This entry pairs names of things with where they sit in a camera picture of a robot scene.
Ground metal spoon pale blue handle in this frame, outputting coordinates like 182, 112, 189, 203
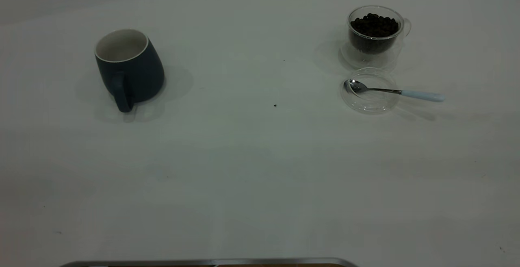
344, 79, 446, 103

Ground dark grey ceramic mug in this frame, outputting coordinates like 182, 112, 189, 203
94, 29, 166, 113

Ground roasted coffee beans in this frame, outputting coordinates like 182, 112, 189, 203
350, 13, 399, 54

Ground clear glass cup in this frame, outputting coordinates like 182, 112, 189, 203
339, 5, 412, 72

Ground silver metal frame bar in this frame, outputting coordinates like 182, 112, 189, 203
60, 258, 359, 267

